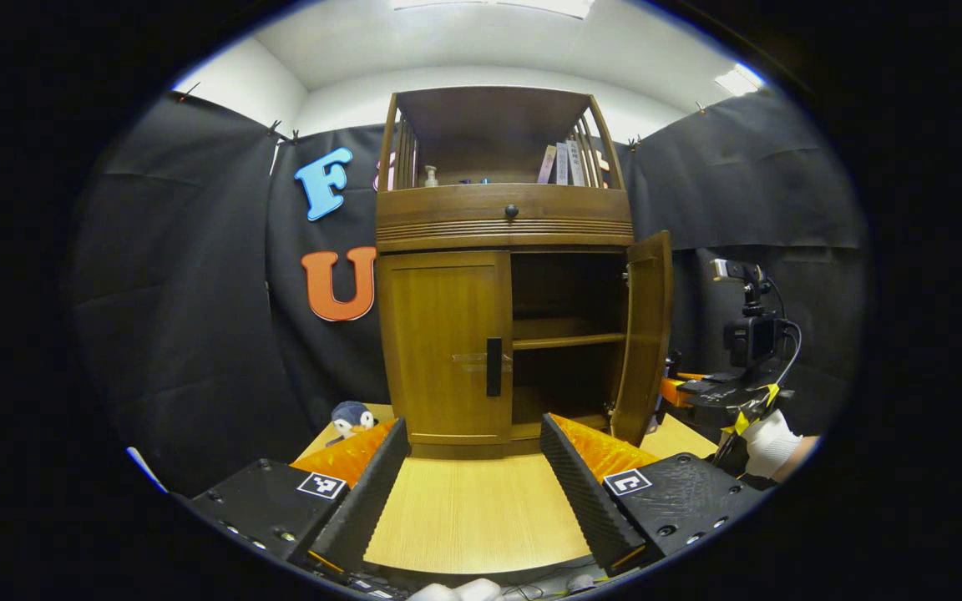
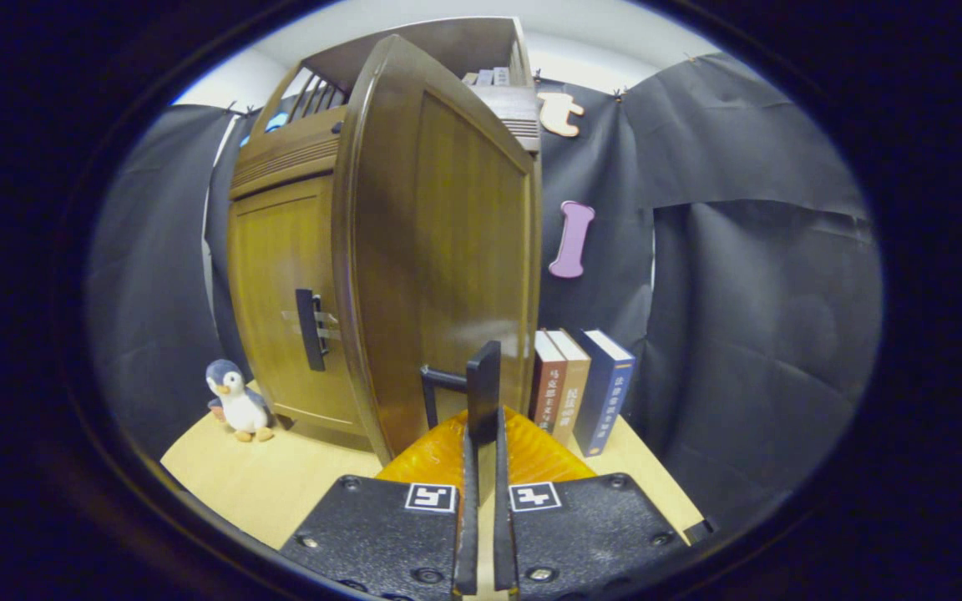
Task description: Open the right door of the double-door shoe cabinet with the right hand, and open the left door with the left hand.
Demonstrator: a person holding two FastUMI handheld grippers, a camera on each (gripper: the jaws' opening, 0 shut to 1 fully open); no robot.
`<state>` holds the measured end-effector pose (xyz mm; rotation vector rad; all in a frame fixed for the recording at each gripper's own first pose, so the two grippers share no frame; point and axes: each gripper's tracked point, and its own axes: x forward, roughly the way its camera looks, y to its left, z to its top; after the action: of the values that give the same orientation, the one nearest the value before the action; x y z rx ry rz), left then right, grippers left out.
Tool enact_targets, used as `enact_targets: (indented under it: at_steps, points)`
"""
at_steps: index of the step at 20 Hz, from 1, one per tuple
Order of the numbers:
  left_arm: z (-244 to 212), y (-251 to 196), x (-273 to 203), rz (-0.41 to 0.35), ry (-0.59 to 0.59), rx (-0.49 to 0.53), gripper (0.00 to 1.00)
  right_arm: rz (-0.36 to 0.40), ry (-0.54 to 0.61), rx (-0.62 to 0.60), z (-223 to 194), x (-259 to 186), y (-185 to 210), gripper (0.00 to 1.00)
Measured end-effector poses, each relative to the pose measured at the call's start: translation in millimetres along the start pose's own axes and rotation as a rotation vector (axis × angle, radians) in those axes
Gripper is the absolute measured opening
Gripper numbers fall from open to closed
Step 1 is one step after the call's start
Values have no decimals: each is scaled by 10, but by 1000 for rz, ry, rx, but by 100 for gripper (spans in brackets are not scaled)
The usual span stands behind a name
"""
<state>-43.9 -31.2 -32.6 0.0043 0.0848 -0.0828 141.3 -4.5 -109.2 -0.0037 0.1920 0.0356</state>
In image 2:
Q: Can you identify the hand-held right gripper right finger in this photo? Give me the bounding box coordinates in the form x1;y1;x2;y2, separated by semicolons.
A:
494;407;691;601

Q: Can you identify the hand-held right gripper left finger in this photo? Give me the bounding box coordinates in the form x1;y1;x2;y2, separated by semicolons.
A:
281;407;480;601

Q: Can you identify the wooden cabinet door with tape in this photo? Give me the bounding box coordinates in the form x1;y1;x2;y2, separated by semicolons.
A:
226;174;365;435

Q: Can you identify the plain wooden cabinet door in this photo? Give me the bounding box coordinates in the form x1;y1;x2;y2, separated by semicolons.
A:
332;33;543;467

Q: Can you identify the wooden double-door shoe cabinet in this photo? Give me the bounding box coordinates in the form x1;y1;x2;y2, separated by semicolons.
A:
228;17;543;439

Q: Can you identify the dark blue book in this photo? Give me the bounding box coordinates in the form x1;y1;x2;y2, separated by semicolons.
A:
573;328;637;458

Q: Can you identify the tan book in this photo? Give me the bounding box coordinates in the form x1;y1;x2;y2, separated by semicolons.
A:
548;328;592;447

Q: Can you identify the red-brown book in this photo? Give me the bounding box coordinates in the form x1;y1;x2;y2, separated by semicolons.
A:
529;330;567;435

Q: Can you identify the penguin plush toy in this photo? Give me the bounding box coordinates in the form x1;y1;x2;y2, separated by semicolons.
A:
204;359;275;443

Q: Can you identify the black backdrop cloth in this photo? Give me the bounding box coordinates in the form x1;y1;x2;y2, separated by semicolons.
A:
84;54;883;535

